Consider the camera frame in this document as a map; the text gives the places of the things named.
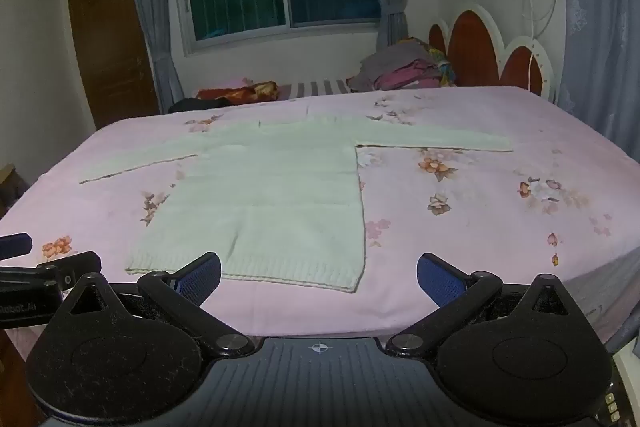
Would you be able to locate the brown wooden door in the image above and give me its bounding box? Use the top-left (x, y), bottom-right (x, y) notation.
top-left (65, 0), bottom-right (161, 130)

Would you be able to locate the grey striped pillow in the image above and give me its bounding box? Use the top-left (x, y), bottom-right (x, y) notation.
top-left (276, 79), bottom-right (353, 98)

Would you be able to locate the white cable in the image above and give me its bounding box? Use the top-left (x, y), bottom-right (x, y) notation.
top-left (520, 0), bottom-right (560, 94)

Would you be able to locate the red and white headboard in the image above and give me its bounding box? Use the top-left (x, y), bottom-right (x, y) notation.
top-left (427, 3), bottom-right (557, 104)

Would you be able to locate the pink floral bedsheet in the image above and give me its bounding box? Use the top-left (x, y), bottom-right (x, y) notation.
top-left (0, 86), bottom-right (640, 343)

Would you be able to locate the pile of folded clothes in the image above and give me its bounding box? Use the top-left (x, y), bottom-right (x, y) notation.
top-left (347, 38), bottom-right (457, 92)

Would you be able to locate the white knit sweater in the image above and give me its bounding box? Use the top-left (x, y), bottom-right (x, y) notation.
top-left (79, 116), bottom-right (515, 294)

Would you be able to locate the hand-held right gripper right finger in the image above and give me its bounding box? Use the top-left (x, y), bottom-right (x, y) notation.
top-left (386, 252), bottom-right (573, 358)

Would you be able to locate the black cloth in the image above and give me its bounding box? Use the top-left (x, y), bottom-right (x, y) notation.
top-left (167, 98), bottom-right (232, 114)

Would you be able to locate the red patterned cloth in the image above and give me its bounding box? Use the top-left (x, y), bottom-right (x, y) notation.
top-left (196, 81), bottom-right (280, 102)

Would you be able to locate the wooden nightstand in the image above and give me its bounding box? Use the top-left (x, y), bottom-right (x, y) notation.
top-left (0, 163), bottom-right (32, 220)

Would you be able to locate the pale lace curtain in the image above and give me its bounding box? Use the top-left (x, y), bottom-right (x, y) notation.
top-left (555, 0), bottom-right (640, 158)

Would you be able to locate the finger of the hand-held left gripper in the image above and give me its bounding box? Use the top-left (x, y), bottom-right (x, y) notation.
top-left (0, 251), bottom-right (103, 294)
top-left (0, 233), bottom-right (34, 260)

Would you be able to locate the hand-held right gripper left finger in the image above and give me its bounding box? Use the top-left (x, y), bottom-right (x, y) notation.
top-left (64, 251), bottom-right (256, 358)

